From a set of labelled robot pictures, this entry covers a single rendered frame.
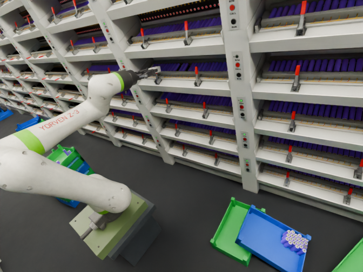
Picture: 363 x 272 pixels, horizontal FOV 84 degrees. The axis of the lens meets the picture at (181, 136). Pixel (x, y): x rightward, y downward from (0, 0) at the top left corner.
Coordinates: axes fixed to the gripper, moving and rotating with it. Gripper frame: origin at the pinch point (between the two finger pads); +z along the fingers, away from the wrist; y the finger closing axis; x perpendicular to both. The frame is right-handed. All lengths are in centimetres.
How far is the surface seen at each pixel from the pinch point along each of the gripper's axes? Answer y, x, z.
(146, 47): 1.1, 12.2, -4.3
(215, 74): 35.0, -3.1, 4.6
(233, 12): 50, 21, -9
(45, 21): -86, 35, -9
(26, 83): -226, -17, 5
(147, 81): -9.5, -7.2, 1.6
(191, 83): 22.5, -7.3, 1.4
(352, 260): 103, -86, 0
